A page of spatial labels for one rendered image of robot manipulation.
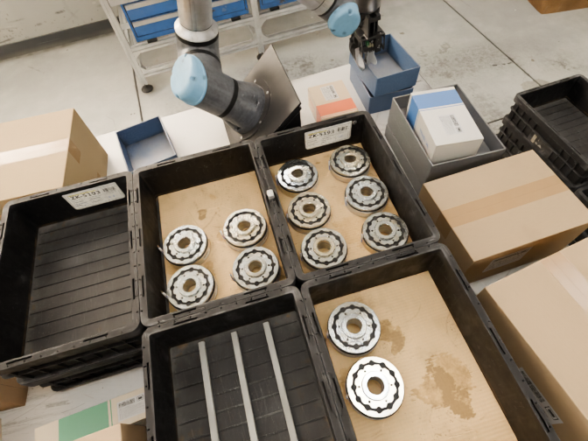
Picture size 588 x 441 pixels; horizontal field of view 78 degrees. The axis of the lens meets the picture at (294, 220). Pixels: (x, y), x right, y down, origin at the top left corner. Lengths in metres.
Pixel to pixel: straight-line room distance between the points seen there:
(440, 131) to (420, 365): 0.56
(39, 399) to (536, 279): 1.09
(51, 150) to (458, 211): 1.05
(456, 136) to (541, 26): 2.42
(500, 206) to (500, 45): 2.23
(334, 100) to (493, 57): 1.86
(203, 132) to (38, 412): 0.89
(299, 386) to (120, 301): 0.43
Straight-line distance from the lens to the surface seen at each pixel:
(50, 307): 1.00
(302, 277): 0.71
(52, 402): 1.08
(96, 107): 2.89
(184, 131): 1.36
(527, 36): 3.25
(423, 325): 0.81
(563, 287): 0.86
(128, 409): 0.92
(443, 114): 1.06
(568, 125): 1.82
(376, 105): 1.31
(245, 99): 1.08
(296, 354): 0.77
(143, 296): 0.78
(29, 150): 1.23
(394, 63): 1.41
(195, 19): 1.08
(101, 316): 0.92
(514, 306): 0.80
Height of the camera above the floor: 1.58
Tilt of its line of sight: 58 degrees down
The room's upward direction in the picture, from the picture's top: 8 degrees counter-clockwise
